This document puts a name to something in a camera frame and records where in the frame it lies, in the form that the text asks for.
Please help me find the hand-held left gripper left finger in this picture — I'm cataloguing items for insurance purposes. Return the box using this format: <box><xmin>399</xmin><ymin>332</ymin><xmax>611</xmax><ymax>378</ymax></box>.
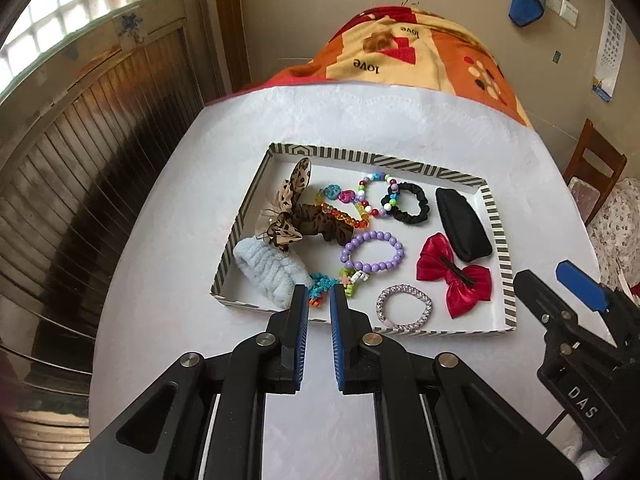
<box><xmin>59</xmin><ymin>284</ymin><xmax>311</xmax><ymax>480</ymax></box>

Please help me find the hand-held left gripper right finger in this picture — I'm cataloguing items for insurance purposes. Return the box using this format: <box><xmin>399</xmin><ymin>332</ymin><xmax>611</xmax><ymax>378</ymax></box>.
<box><xmin>329</xmin><ymin>284</ymin><xmax>583</xmax><ymax>480</ymax></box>

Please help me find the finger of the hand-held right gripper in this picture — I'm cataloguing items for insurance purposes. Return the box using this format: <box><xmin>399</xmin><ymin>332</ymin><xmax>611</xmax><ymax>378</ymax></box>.
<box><xmin>556</xmin><ymin>260</ymin><xmax>614</xmax><ymax>314</ymax></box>
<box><xmin>514</xmin><ymin>270</ymin><xmax>581</xmax><ymax>342</ymax></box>

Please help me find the green and teal bead bracelet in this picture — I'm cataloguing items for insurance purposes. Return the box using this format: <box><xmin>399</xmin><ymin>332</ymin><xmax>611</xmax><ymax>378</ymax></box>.
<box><xmin>306</xmin><ymin>269</ymin><xmax>371</xmax><ymax>308</ymax></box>

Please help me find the silver braided hair tie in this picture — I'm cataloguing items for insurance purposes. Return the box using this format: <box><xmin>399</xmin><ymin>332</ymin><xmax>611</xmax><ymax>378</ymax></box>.
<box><xmin>375</xmin><ymin>284</ymin><xmax>434</xmax><ymax>332</ymax></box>

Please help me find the black fabric hair clip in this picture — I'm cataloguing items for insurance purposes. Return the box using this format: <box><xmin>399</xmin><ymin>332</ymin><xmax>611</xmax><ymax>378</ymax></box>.
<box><xmin>435</xmin><ymin>187</ymin><xmax>493</xmax><ymax>263</ymax></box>

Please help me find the purple bead bracelet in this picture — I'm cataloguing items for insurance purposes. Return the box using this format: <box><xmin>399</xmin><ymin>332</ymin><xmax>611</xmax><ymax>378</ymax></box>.
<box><xmin>340</xmin><ymin>230</ymin><xmax>405</xmax><ymax>275</ymax></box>

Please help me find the brown scrunchie with leopard bow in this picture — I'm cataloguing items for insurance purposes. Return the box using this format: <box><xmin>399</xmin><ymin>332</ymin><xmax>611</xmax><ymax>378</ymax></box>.
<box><xmin>254</xmin><ymin>157</ymin><xmax>357</xmax><ymax>253</ymax></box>

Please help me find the orange bead bracelet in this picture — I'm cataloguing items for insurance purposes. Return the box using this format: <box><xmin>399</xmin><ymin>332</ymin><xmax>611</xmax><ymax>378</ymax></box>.
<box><xmin>317</xmin><ymin>185</ymin><xmax>371</xmax><ymax>231</ymax></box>

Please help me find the black scrunchie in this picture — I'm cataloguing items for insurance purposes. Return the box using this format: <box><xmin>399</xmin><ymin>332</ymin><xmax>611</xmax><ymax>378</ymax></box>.
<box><xmin>381</xmin><ymin>182</ymin><xmax>431</xmax><ymax>225</ymax></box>

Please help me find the multicoloured round bead bracelet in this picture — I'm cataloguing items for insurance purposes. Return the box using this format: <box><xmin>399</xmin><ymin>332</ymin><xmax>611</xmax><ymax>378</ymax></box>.
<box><xmin>356</xmin><ymin>172</ymin><xmax>402</xmax><ymax>218</ymax></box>

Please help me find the striped cardboard box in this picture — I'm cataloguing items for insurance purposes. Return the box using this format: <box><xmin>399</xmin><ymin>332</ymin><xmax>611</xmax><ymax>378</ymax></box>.
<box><xmin>209</xmin><ymin>142</ymin><xmax>516</xmax><ymax>337</ymax></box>

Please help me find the floral cushion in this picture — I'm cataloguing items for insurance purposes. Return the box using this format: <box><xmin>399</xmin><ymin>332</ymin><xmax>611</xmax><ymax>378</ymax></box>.
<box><xmin>587</xmin><ymin>177</ymin><xmax>640</xmax><ymax>286</ymax></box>

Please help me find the light blue fluffy scrunchie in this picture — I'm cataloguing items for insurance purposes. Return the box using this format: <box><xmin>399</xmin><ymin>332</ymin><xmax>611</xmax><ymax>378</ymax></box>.
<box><xmin>232</xmin><ymin>237</ymin><xmax>313</xmax><ymax>310</ymax></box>

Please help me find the white tablecloth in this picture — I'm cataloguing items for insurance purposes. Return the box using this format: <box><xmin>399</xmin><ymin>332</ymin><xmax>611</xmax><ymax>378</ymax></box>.
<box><xmin>89</xmin><ymin>84</ymin><xmax>601</xmax><ymax>480</ymax></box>

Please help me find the red satin bow clip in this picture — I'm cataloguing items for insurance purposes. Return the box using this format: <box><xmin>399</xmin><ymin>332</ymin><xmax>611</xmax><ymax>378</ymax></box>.
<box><xmin>416</xmin><ymin>232</ymin><xmax>493</xmax><ymax>320</ymax></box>

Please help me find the wooden chair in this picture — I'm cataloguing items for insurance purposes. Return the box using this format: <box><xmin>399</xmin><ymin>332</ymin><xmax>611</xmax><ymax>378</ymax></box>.
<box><xmin>562</xmin><ymin>119</ymin><xmax>628</xmax><ymax>226</ymax></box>

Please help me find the orange printed blanket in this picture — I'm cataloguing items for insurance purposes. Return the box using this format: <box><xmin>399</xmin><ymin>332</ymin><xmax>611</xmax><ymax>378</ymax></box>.
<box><xmin>235</xmin><ymin>5</ymin><xmax>531</xmax><ymax>128</ymax></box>

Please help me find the wooden slatted door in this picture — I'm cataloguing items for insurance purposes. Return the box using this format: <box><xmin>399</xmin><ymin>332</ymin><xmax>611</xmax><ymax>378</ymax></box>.
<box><xmin>0</xmin><ymin>0</ymin><xmax>236</xmax><ymax>480</ymax></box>

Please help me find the wall calendar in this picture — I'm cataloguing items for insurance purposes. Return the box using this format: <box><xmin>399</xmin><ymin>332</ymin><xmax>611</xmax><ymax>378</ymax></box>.
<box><xmin>592</xmin><ymin>0</ymin><xmax>628</xmax><ymax>103</ymax></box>

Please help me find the white wall switch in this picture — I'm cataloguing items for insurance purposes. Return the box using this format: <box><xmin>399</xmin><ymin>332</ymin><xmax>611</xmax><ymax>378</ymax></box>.
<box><xmin>547</xmin><ymin>0</ymin><xmax>581</xmax><ymax>26</ymax></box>

